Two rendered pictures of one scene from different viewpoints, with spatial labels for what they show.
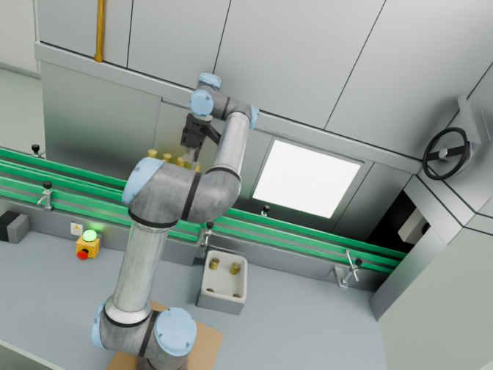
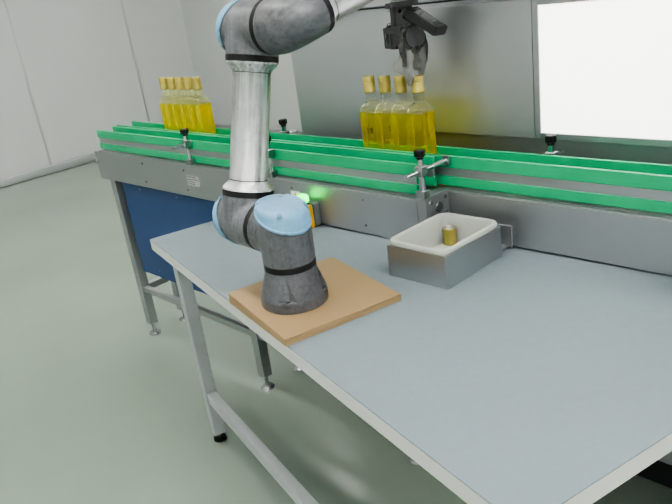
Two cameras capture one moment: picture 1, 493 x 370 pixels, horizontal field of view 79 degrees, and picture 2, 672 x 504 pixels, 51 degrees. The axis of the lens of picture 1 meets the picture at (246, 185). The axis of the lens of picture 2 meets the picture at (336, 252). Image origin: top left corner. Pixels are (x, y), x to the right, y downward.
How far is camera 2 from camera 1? 128 cm
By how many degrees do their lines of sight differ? 52
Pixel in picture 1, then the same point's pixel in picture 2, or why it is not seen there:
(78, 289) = not seen: hidden behind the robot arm
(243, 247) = (506, 210)
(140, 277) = (238, 131)
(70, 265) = not seen: hidden behind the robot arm
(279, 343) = (489, 321)
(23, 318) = (211, 260)
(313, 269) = (652, 246)
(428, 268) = not seen: outside the picture
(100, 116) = (339, 64)
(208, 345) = (367, 297)
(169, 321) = (274, 199)
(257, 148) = (515, 32)
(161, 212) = (237, 40)
